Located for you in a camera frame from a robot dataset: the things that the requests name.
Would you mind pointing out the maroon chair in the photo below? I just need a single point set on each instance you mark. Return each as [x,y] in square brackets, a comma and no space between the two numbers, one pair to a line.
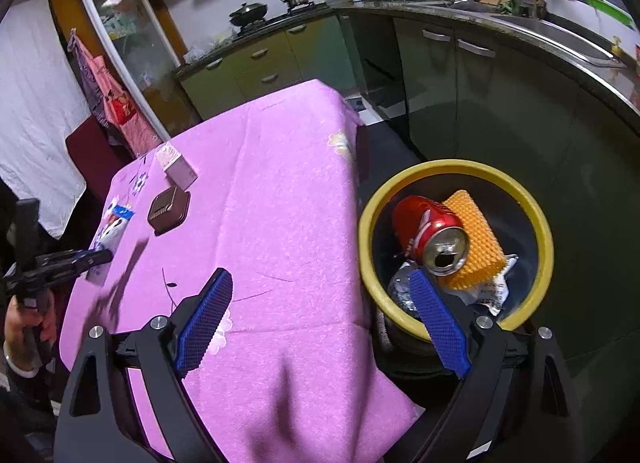
[90,153]

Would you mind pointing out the green kitchen cabinet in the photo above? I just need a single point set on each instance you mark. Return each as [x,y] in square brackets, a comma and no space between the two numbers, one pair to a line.
[260,68]

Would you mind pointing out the brown plastic tray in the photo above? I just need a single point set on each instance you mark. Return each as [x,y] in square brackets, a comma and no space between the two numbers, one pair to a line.
[167,210]

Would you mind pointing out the orange foam net sleeve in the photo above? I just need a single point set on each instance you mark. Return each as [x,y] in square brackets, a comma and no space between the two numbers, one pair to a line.
[480,238]

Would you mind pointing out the red checked apron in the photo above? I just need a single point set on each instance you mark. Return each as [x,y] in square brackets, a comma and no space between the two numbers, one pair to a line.
[115,103]

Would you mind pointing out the red soda can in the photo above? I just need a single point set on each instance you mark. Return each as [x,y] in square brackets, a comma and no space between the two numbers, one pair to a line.
[420,223]

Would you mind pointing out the person's left forearm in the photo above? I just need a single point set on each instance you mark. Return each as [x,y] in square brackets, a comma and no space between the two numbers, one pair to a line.
[22,385]

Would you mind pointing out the person's left hand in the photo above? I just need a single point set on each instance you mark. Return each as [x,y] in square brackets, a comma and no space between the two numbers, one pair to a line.
[20,333]

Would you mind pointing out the white snack wrapper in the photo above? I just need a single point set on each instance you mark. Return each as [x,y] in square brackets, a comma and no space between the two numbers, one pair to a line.
[492,290]

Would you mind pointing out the dark curved counter cabinet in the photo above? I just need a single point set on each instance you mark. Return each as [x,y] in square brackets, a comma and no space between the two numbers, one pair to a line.
[500,103]

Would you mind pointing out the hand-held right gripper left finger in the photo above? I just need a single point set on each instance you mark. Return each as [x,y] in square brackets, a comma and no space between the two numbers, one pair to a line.
[207,323]

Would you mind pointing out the steel sink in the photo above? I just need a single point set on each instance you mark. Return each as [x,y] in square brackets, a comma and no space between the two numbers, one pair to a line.
[560,35]

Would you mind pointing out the white tube with blue cap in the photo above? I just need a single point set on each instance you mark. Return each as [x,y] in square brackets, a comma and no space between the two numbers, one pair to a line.
[117,223]

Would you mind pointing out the purple floral tablecloth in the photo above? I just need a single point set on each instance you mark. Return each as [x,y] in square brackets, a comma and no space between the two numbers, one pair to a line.
[280,183]

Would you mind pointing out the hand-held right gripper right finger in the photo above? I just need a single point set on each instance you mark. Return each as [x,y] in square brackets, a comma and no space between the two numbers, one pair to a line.
[440,323]

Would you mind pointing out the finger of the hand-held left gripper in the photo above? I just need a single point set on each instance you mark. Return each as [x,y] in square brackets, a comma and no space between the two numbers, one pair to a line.
[75,260]

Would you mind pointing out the small black pot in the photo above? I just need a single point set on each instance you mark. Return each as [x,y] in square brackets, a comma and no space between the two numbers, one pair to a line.
[296,0]

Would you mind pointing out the pink cardboard box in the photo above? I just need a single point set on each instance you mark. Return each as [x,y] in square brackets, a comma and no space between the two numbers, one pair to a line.
[177,165]

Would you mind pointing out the black wok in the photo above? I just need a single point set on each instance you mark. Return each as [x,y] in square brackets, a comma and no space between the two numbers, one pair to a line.
[247,12]

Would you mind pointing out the white hanging cloth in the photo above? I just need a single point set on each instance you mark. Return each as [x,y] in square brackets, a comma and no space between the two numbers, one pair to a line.
[35,118]

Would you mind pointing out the clear plastic bottle white label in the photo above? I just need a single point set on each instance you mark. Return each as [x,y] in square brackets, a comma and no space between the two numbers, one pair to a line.
[400,288]

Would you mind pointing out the white framed glass door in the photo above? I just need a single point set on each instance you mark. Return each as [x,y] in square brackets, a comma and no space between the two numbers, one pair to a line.
[125,28]

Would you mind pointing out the yellow rimmed trash bin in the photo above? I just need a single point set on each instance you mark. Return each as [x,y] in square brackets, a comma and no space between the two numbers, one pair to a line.
[465,167]

